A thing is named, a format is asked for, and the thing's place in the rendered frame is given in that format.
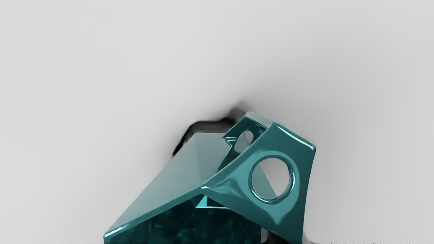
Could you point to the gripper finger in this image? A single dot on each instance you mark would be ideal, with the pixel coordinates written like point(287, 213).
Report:
point(308, 239)

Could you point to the teal faceted mug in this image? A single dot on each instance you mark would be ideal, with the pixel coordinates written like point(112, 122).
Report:
point(183, 176)

